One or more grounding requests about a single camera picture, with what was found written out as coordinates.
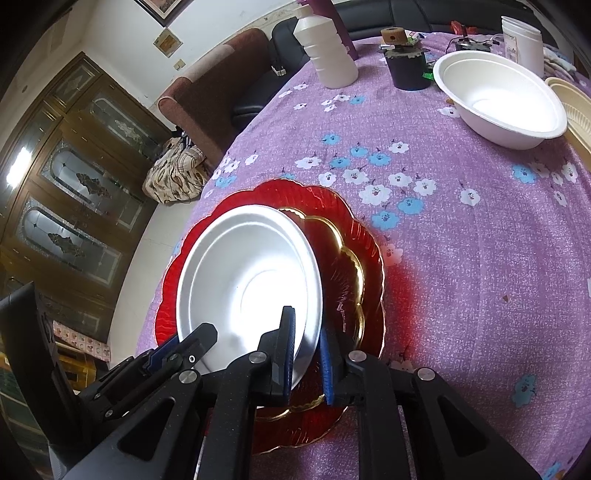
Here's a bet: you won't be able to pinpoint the beige ribbed bowl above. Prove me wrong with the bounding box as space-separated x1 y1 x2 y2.
544 76 591 155

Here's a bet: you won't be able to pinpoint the white plastic jar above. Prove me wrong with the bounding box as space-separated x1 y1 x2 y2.
501 15 544 77

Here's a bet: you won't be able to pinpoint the white plastic bottle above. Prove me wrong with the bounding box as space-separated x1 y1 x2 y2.
293 4 360 89

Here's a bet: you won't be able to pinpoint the framed horse painting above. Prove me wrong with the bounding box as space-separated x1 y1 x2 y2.
134 0 195 27

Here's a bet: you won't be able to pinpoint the purple thermos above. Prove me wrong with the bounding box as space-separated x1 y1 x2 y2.
310 0 358 61

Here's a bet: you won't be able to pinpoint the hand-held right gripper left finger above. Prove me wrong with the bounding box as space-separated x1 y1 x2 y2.
60 305 298 480

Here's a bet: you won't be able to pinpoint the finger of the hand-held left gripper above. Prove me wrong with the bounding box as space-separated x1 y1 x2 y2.
78 323 219 418
139 335 181 374

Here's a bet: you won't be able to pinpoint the red plate with white label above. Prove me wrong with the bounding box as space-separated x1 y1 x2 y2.
252 207 366 423

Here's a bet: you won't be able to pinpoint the black sofa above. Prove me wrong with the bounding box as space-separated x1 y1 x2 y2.
231 0 513 136

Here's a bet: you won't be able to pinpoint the red plate with gold print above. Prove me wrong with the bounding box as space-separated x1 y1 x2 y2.
154 179 386 455

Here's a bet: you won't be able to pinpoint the motor with wooden spool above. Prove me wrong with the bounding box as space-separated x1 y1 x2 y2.
379 27 432 90

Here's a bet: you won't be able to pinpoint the pink patterned box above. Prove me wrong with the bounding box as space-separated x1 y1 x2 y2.
53 320 112 363

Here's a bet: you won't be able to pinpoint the small wall plaque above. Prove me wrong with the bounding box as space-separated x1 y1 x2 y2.
153 28 184 58

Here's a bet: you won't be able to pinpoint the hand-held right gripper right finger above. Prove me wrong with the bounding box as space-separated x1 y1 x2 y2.
318 323 541 480

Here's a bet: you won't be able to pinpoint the wooden glass-door cabinet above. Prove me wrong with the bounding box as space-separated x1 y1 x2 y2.
0 51 174 370

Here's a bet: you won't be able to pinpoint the white bowl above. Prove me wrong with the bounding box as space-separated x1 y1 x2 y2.
433 50 568 151
175 204 324 393

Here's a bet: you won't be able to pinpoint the patterned cloth bag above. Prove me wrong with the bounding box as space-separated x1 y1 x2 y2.
142 136 208 205

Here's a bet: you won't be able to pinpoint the white work gloves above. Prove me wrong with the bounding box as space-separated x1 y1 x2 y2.
542 44 578 77

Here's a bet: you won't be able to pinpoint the brown armchair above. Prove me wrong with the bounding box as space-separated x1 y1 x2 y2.
158 28 278 174

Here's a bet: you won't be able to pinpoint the black motor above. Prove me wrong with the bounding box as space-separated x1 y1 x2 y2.
450 21 495 52

